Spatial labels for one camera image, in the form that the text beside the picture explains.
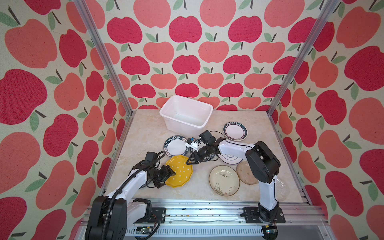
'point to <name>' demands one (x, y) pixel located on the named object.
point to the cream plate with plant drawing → (224, 180)
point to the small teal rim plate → (235, 131)
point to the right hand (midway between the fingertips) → (190, 161)
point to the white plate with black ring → (229, 159)
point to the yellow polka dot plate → (183, 172)
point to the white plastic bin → (186, 116)
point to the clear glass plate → (282, 190)
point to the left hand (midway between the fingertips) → (174, 177)
